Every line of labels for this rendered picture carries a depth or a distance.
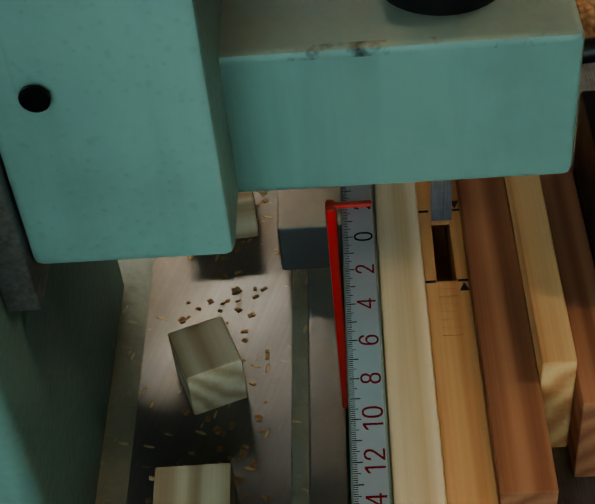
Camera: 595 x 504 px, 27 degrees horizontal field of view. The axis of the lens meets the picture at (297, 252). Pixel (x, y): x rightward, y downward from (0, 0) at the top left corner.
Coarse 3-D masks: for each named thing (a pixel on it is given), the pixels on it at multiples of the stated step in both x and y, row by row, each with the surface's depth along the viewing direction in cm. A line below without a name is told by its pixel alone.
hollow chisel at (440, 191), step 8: (432, 184) 55; (440, 184) 55; (448, 184) 55; (432, 192) 55; (440, 192) 55; (448, 192) 55; (432, 200) 56; (440, 200) 56; (448, 200) 56; (432, 208) 56; (440, 208) 56; (448, 208) 56; (432, 216) 56; (440, 216) 56; (448, 216) 56
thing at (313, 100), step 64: (256, 0) 49; (320, 0) 48; (384, 0) 48; (512, 0) 47; (256, 64) 46; (320, 64) 46; (384, 64) 46; (448, 64) 46; (512, 64) 46; (576, 64) 47; (256, 128) 49; (320, 128) 49; (384, 128) 49; (448, 128) 49; (512, 128) 49
